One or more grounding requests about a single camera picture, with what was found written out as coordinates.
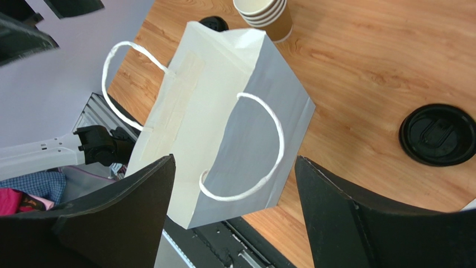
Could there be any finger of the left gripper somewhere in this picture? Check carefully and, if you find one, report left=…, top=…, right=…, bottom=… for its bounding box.
left=44, top=0, right=104, bottom=19
left=1, top=13, right=59, bottom=66

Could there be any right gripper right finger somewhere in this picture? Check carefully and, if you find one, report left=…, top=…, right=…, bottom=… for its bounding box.
left=295, top=156, right=475, bottom=267

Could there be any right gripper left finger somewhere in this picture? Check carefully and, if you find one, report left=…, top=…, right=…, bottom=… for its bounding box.
left=1, top=155, right=176, bottom=267

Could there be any black coffee cup lid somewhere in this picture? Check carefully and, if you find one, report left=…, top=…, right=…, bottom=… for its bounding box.
left=199, top=16, right=229, bottom=32

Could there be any white paper bag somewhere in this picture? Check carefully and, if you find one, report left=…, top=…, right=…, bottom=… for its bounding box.
left=102, top=21, right=316, bottom=229

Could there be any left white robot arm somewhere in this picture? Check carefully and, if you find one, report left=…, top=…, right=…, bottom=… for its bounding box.
left=1, top=1, right=153, bottom=180

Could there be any person in checked shirt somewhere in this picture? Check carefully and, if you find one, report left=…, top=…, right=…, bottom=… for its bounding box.
left=1, top=171, right=66, bottom=216

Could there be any bundle of wrapped straws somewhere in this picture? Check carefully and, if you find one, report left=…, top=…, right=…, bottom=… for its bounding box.
left=461, top=199, right=476, bottom=211

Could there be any stack of paper cups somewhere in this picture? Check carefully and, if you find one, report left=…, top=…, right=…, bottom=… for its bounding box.
left=232, top=0, right=293, bottom=42

